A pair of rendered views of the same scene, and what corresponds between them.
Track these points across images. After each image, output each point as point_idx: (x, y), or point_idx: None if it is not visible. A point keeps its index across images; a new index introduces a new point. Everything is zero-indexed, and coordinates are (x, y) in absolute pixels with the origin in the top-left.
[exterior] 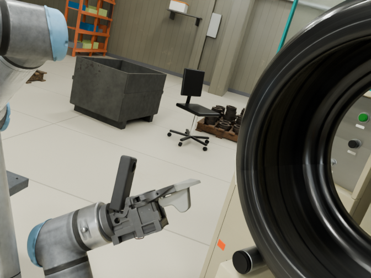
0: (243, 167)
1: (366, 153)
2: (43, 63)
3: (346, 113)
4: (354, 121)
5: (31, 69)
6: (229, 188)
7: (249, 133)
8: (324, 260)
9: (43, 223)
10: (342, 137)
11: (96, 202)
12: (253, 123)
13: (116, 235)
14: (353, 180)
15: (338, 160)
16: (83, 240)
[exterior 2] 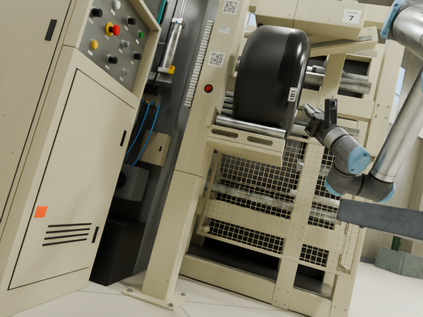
0: (298, 93)
1: (137, 63)
2: (394, 38)
3: (133, 28)
4: (135, 36)
5: (401, 44)
6: (52, 124)
7: (301, 78)
8: None
9: (364, 148)
10: (129, 50)
11: (340, 127)
12: (303, 74)
13: None
14: (131, 85)
15: (126, 69)
16: None
